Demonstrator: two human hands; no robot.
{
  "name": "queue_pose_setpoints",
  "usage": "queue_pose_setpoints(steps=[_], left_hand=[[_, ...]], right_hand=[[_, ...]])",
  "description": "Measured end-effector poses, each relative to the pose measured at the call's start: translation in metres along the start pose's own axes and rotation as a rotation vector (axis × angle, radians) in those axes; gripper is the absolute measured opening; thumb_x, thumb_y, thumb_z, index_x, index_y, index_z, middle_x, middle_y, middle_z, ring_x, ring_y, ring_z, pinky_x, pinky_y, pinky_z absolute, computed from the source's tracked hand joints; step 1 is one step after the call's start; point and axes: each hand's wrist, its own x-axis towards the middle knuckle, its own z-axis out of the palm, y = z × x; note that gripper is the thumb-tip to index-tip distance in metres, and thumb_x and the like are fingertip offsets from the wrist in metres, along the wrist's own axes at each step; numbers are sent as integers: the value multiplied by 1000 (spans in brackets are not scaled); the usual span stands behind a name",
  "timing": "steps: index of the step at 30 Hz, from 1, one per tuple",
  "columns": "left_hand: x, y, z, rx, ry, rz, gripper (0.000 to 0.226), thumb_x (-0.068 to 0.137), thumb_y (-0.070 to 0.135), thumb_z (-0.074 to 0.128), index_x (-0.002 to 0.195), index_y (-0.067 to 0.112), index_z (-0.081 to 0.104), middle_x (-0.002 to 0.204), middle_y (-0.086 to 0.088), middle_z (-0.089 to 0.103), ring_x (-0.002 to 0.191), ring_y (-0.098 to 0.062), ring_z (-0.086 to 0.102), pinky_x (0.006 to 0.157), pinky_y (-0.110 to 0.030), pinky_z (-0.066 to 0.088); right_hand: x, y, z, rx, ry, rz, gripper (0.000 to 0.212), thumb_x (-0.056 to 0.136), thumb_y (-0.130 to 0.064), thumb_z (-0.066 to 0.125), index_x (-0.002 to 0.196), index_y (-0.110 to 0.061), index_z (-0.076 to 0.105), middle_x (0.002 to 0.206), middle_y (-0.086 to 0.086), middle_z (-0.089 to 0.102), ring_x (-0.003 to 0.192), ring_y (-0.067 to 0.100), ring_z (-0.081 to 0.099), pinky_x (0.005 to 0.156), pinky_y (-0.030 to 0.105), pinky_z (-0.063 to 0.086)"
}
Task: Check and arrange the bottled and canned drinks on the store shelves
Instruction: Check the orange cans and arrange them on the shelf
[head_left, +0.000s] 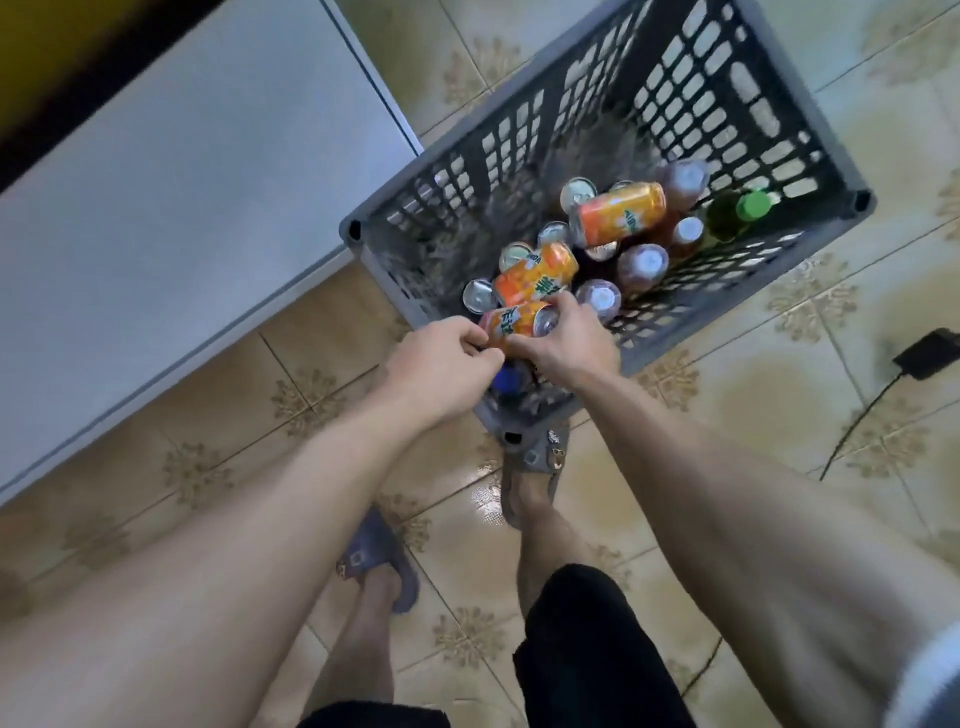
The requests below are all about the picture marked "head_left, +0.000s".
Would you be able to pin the person's left hand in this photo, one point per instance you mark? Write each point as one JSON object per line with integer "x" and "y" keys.
{"x": 435, "y": 375}

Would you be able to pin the person's right forearm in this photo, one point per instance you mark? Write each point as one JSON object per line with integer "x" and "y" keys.
{"x": 765, "y": 540}

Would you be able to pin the person's grey sleeve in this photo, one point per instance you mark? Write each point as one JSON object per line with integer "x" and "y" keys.
{"x": 930, "y": 683}

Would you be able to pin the person's black shorts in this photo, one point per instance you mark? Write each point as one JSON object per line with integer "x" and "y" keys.
{"x": 593, "y": 660}

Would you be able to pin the cola bottle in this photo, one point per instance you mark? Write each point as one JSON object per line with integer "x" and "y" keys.
{"x": 513, "y": 378}

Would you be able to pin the white metal shelf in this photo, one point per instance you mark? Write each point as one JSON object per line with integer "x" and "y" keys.
{"x": 180, "y": 195}

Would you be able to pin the drinks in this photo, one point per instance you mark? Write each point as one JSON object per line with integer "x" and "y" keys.
{"x": 645, "y": 267}
{"x": 479, "y": 296}

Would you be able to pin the person's right hand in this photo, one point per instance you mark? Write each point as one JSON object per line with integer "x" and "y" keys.
{"x": 578, "y": 353}

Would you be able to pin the grey plastic crate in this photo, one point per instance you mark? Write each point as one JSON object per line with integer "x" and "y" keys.
{"x": 855, "y": 198}

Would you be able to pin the person's left forearm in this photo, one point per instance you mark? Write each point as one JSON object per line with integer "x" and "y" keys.
{"x": 195, "y": 585}

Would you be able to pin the person's leg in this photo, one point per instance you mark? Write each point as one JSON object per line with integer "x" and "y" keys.
{"x": 360, "y": 645}
{"x": 548, "y": 548}

